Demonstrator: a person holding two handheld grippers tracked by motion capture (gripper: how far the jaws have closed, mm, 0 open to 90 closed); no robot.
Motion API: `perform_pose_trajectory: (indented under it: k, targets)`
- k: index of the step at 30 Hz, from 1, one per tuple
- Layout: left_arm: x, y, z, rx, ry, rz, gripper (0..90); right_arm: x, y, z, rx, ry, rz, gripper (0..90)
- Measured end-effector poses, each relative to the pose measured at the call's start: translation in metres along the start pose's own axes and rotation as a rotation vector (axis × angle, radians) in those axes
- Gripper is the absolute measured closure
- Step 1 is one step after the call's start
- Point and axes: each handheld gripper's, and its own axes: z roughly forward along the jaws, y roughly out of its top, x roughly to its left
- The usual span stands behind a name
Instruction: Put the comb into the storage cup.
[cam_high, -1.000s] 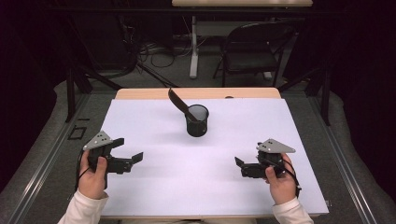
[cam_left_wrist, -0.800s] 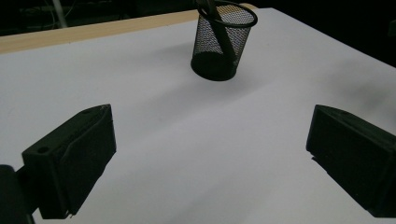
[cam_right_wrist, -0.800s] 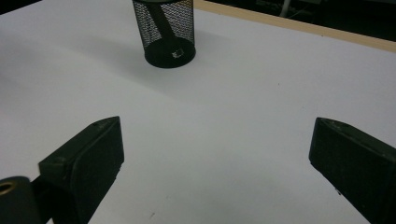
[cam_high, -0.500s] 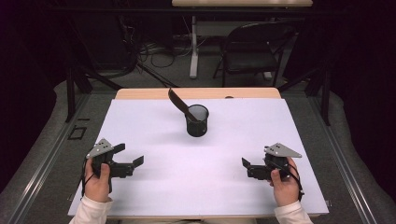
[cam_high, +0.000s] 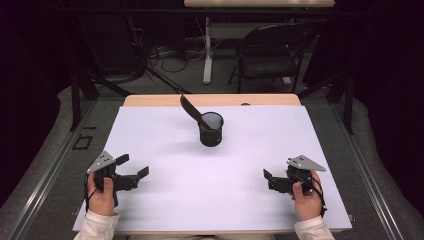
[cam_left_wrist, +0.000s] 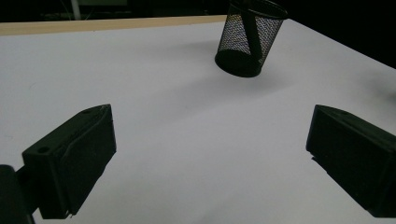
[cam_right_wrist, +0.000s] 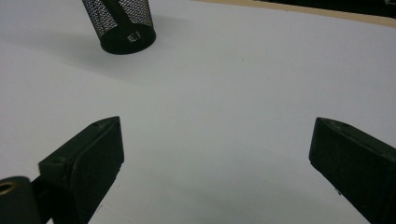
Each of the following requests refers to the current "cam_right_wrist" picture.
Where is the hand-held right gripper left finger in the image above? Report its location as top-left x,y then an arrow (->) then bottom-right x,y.
37,115 -> 125,224

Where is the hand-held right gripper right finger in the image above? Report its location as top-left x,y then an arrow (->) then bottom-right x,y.
307,117 -> 396,224

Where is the black mesh cup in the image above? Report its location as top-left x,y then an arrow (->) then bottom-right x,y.
81,0 -> 157,56

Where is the wooden table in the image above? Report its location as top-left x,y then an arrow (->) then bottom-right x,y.
191,0 -> 396,30

